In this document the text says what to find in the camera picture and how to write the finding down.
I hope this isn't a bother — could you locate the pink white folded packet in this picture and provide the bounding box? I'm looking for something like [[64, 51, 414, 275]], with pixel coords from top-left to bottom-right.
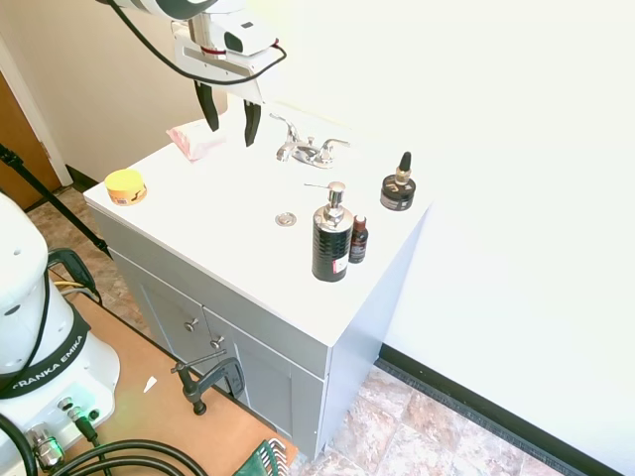
[[165, 121, 227, 164]]

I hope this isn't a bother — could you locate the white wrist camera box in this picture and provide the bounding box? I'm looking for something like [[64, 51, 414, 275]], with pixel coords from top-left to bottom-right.
[[212, 13, 280, 57]]

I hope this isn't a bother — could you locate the black-tipped dropper bottle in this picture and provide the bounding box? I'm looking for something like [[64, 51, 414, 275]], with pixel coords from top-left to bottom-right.
[[394, 151, 414, 187]]

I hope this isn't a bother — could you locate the thick black cable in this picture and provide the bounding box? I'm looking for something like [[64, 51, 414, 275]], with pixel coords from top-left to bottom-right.
[[0, 411, 214, 476]]

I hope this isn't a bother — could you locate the grey white vanity cabinet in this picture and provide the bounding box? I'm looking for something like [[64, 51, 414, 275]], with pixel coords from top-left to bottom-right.
[[82, 101, 433, 461]]

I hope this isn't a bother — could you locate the small dark brown bottle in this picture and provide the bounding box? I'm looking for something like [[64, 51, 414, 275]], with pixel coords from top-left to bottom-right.
[[347, 214, 370, 266]]

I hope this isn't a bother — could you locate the black metal C-clamp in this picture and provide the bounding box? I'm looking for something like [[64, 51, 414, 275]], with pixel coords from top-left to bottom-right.
[[170, 348, 246, 417]]

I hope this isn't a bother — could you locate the brown wooden door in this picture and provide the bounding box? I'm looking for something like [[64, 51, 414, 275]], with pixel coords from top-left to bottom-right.
[[0, 68, 62, 212]]

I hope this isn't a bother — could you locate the black chrome soap dispenser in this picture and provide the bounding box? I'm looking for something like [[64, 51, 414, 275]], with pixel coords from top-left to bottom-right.
[[303, 180, 355, 284]]

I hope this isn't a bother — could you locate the green hex key set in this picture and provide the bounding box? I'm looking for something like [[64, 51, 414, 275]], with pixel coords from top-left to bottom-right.
[[231, 438, 289, 476]]

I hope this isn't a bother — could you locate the wooden base board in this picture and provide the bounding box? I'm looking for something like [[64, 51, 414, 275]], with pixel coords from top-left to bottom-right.
[[47, 292, 300, 476]]

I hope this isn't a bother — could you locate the black camera tripod leg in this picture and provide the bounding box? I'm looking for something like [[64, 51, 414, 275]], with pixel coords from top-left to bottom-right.
[[0, 143, 114, 260]]

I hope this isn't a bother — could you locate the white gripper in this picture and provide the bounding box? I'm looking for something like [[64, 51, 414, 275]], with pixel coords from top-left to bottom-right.
[[173, 20, 266, 148]]

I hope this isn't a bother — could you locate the black round jar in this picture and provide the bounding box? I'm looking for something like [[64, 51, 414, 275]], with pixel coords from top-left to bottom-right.
[[379, 174, 417, 211]]

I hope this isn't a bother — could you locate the yellow round tin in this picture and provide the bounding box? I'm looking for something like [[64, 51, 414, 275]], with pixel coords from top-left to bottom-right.
[[103, 168, 149, 207]]

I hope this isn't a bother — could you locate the chrome two-handle faucet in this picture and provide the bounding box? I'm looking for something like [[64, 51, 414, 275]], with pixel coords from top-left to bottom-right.
[[269, 113, 351, 170]]

